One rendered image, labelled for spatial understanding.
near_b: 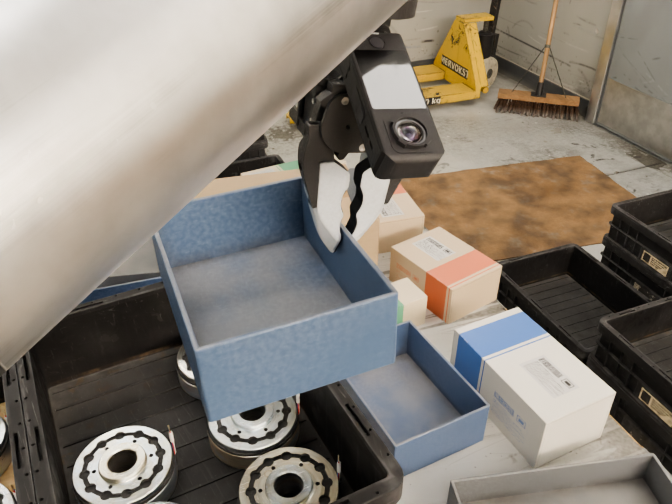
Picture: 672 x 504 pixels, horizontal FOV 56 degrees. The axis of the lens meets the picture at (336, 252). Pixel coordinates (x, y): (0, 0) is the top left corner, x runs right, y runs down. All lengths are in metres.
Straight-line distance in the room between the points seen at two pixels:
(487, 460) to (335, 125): 0.58
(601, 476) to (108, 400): 0.63
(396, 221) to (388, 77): 0.81
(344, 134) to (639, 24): 3.26
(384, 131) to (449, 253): 0.75
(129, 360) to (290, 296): 0.37
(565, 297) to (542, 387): 1.08
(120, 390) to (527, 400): 0.52
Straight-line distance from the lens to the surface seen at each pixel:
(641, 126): 3.71
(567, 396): 0.91
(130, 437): 0.75
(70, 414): 0.85
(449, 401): 0.98
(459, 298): 1.10
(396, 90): 0.45
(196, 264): 0.62
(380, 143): 0.41
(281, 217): 0.63
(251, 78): 0.16
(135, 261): 1.30
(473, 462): 0.92
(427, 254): 1.15
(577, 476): 0.91
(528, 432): 0.91
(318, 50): 0.18
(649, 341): 1.72
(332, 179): 0.50
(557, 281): 2.03
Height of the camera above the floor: 1.42
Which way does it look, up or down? 34 degrees down
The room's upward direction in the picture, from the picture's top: straight up
